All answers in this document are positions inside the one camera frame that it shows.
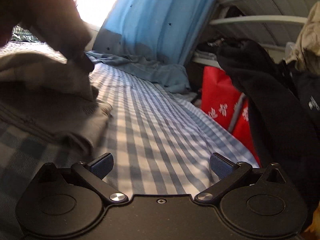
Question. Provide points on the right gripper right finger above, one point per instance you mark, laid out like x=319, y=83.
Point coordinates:
x=230, y=175

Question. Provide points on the black hanging garment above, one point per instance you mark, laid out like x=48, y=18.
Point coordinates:
x=282, y=130

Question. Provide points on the white shelf rack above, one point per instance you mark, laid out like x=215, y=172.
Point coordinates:
x=271, y=23

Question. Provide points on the red printed bag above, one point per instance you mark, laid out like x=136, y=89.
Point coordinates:
x=227, y=106

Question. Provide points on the blue checked bed sheet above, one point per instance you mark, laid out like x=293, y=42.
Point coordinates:
x=160, y=142

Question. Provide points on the green checked quilt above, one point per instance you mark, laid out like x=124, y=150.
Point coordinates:
x=22, y=35

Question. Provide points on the grey printed child pants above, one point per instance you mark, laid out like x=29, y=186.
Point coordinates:
x=52, y=99

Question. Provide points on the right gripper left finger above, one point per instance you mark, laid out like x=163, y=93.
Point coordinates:
x=91, y=176

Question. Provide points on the blue star curtain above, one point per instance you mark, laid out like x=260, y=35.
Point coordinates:
x=152, y=39

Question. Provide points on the beige crumpled cloth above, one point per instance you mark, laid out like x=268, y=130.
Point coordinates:
x=305, y=52

